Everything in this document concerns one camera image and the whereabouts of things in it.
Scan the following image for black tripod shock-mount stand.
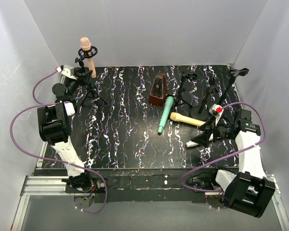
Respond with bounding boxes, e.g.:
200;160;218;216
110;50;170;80
74;45;108;106

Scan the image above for black round-base mic stand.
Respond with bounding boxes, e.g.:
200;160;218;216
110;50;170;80
189;77;217;121

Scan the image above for pink microphone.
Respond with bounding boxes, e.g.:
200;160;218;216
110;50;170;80
80;37;97;78

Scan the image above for yellow microphone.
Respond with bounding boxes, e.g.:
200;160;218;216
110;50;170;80
170;112;205;127

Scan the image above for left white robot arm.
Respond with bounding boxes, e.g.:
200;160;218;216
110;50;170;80
37;76;96;193

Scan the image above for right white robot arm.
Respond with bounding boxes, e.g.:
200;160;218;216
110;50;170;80
186;109;276;218

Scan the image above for tall black clip stand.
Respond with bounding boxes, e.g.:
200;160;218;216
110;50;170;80
218;67;249;105

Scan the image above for small black tripod clip stand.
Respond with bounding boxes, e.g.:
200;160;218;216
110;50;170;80
174;72;198;108

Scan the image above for white microphone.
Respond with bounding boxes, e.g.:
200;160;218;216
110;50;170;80
186;132;213;148

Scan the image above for teal microphone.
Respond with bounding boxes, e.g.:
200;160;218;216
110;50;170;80
158;96;174;135

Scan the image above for brown metronome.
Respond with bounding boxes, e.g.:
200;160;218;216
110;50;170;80
148;73;168;106

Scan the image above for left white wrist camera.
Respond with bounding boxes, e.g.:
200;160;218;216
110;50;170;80
61;65;77;80

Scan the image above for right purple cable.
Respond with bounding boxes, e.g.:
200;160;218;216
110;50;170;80
180;102;268;196

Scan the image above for black front mounting rail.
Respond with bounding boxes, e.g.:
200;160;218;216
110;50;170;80
97;168;206;203

